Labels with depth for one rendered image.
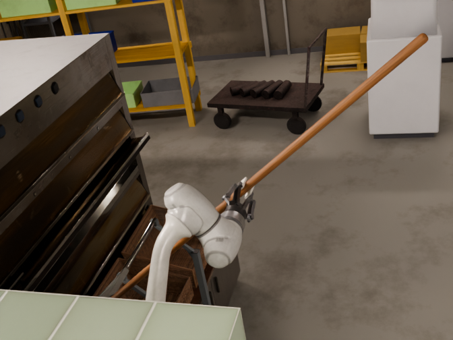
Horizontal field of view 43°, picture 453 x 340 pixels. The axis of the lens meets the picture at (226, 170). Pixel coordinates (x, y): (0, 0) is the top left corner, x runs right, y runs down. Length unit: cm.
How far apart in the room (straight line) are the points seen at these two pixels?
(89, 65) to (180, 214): 196
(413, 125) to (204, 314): 579
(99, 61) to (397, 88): 345
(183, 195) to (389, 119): 476
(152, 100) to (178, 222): 560
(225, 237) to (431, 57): 456
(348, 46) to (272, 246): 432
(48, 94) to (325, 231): 282
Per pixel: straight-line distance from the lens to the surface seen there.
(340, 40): 856
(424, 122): 635
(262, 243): 501
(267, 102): 671
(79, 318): 69
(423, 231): 508
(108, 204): 369
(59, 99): 324
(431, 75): 613
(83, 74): 347
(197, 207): 172
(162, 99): 723
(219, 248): 173
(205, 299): 370
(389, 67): 180
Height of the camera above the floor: 304
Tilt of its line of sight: 30 degrees down
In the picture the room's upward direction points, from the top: 10 degrees counter-clockwise
